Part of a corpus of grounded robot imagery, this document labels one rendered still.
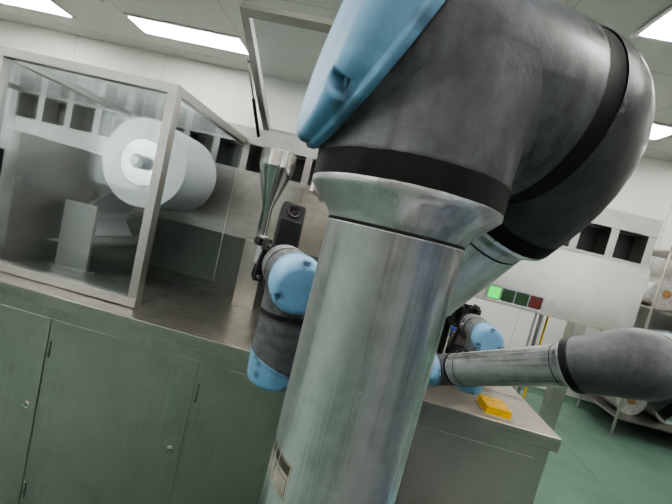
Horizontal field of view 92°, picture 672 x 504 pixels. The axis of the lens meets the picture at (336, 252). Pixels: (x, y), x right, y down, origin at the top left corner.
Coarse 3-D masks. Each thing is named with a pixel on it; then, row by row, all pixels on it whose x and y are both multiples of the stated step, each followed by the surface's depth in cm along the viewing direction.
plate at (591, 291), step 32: (256, 192) 153; (288, 192) 152; (256, 224) 154; (320, 224) 151; (576, 256) 142; (512, 288) 145; (544, 288) 144; (576, 288) 143; (608, 288) 141; (640, 288) 140; (576, 320) 143; (608, 320) 142
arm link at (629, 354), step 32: (480, 352) 72; (512, 352) 66; (544, 352) 60; (576, 352) 55; (608, 352) 52; (640, 352) 50; (448, 384) 79; (480, 384) 72; (512, 384) 65; (544, 384) 60; (576, 384) 54; (608, 384) 51; (640, 384) 49
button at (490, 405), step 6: (480, 396) 96; (486, 396) 96; (480, 402) 95; (486, 402) 92; (492, 402) 93; (498, 402) 94; (486, 408) 90; (492, 408) 90; (498, 408) 90; (504, 408) 91; (492, 414) 90; (498, 414) 90; (504, 414) 90; (510, 414) 90
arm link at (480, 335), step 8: (472, 320) 92; (480, 320) 90; (464, 328) 93; (472, 328) 88; (480, 328) 85; (488, 328) 84; (496, 328) 85; (472, 336) 86; (480, 336) 84; (488, 336) 83; (496, 336) 83; (472, 344) 87; (480, 344) 84; (488, 344) 83; (496, 344) 83
